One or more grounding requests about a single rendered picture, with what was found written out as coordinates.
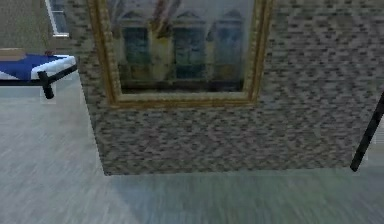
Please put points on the black furniture leg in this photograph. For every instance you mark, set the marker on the black furniture leg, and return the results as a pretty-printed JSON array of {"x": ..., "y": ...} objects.
[{"x": 368, "y": 133}]

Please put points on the blue and white bed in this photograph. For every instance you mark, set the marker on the blue and white bed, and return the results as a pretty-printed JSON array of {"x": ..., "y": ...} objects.
[{"x": 23, "y": 66}]

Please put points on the tan box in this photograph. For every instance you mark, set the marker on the tan box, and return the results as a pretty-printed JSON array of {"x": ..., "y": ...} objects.
[{"x": 11, "y": 54}]

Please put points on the white framed window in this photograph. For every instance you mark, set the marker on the white framed window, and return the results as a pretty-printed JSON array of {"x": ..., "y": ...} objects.
[{"x": 57, "y": 16}]

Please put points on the gold framed painting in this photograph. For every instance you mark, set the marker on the gold framed painting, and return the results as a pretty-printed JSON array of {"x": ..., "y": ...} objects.
[{"x": 186, "y": 56}]

